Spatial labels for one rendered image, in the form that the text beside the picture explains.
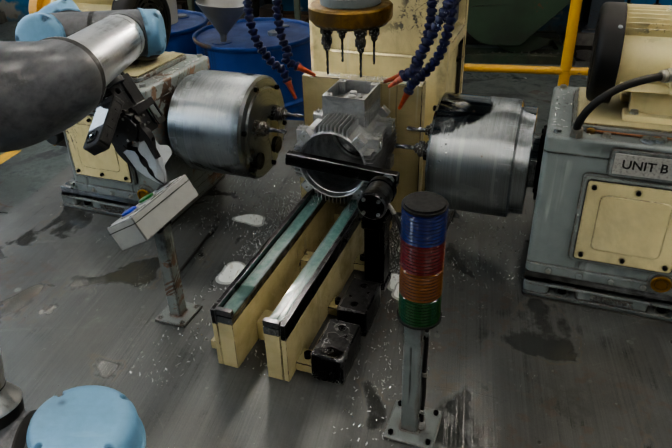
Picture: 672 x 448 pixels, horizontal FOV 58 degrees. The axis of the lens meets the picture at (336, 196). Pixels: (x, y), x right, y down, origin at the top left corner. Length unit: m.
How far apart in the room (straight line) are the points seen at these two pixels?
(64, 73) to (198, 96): 0.76
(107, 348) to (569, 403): 0.84
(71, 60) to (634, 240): 0.98
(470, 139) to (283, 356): 0.54
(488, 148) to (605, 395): 0.48
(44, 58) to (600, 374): 0.99
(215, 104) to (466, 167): 0.58
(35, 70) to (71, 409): 0.38
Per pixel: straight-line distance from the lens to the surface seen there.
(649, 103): 1.24
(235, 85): 1.43
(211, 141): 1.42
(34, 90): 0.69
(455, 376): 1.14
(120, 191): 1.64
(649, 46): 1.20
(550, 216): 1.24
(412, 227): 0.78
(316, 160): 1.31
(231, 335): 1.11
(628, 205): 1.21
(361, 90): 1.46
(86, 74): 0.74
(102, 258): 1.53
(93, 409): 0.80
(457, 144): 1.22
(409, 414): 1.01
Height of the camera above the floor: 1.61
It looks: 29 degrees down
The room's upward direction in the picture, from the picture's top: 2 degrees counter-clockwise
